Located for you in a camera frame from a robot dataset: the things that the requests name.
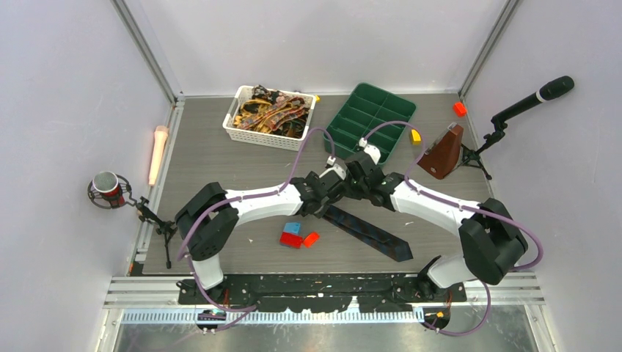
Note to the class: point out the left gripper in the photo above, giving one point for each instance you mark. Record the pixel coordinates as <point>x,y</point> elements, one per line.
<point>312,177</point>

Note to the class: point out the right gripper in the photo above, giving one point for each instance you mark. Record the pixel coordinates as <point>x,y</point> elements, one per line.
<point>351,193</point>

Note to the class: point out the navy brown striped tie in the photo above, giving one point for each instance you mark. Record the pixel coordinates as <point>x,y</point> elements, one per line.
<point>382,241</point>

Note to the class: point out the green divided tray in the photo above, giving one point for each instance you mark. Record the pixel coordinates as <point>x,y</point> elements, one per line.
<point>366,107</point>

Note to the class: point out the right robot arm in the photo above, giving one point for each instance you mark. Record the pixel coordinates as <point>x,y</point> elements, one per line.
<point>491,244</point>

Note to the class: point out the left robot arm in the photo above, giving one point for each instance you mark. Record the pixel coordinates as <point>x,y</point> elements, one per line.
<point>206,222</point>

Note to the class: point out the pile of patterned ties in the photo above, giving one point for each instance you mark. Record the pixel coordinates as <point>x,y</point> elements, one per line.
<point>273,112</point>

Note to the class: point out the blue block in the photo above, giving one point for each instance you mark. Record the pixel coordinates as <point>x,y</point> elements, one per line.
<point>292,228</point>

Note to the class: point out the orange-red small block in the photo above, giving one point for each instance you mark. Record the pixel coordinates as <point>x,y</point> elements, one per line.
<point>311,239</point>

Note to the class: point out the red block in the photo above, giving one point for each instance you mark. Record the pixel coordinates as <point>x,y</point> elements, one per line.
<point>291,240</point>

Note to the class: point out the yellow block near tray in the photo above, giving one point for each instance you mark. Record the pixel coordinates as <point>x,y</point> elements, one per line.
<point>415,137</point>

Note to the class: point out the black microphone tripod right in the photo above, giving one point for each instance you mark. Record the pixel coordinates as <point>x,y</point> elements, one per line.
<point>472,158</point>

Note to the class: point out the orange block in corner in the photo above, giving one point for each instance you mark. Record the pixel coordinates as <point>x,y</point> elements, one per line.
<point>459,109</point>

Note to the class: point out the white perforated basket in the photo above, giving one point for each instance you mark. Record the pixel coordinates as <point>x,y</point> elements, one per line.
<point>242,95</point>

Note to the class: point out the black tripod left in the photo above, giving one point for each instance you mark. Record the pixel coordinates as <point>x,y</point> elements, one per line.
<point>166,229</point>

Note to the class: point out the red silver studio microphone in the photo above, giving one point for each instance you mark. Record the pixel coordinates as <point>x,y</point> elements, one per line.
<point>108,190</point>

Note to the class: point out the black handheld microphone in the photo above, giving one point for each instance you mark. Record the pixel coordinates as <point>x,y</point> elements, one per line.
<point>549,91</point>

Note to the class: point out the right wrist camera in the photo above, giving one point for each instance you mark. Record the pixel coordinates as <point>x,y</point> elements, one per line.
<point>370,149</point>

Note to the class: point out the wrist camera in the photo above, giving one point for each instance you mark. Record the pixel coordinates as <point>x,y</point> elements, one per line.
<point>370,149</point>
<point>333,167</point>

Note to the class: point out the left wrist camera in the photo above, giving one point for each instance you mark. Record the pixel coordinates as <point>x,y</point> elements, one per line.
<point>333,167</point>

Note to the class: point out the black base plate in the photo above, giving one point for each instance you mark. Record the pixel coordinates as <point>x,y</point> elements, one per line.
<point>318,293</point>

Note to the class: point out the peach cylinder handle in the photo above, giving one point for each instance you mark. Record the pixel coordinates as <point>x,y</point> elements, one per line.
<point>160,137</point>

